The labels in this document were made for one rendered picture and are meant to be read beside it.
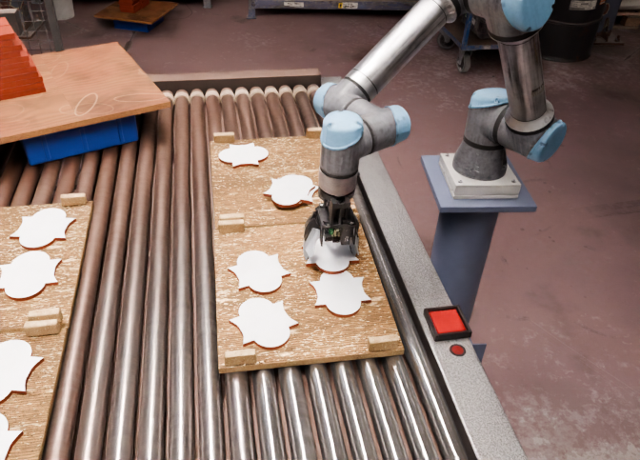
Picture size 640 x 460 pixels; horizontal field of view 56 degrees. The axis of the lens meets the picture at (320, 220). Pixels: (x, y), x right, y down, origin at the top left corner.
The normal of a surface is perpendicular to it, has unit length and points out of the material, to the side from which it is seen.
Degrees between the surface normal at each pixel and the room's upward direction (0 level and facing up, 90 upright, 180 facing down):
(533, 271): 0
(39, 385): 0
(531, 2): 81
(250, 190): 0
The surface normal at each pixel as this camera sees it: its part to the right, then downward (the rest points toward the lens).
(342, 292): 0.04, -0.79
